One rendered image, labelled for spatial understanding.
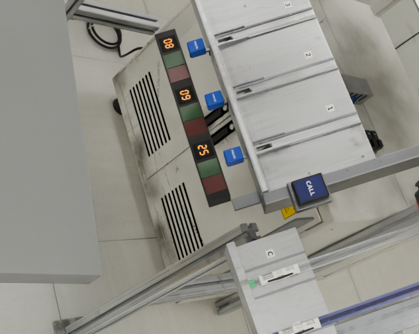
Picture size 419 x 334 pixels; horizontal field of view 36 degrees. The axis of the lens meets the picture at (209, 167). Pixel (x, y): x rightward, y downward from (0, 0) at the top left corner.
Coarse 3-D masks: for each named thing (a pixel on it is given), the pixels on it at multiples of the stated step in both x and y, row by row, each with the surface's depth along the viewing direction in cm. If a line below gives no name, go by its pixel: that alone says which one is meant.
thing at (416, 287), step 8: (400, 288) 92; (408, 288) 92; (416, 288) 92; (384, 296) 91; (392, 296) 91; (400, 296) 92; (360, 304) 91; (368, 304) 91; (376, 304) 91; (384, 304) 91; (336, 312) 91; (344, 312) 91; (352, 312) 91; (360, 312) 91; (320, 320) 90; (328, 320) 90; (336, 320) 90
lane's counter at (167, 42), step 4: (168, 36) 118; (172, 36) 118; (160, 40) 118; (164, 40) 118; (168, 40) 118; (172, 40) 118; (176, 40) 118; (160, 44) 118; (164, 44) 118; (168, 44) 118; (172, 44) 118; (176, 44) 118; (164, 48) 117; (168, 48) 117; (172, 48) 117; (176, 48) 117
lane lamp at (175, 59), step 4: (176, 52) 117; (180, 52) 117; (164, 56) 117; (168, 56) 117; (172, 56) 117; (176, 56) 117; (180, 56) 117; (164, 60) 117; (168, 60) 117; (172, 60) 116; (176, 60) 116; (180, 60) 116; (184, 60) 116; (168, 64) 116; (172, 64) 116; (176, 64) 116; (180, 64) 116; (168, 68) 116
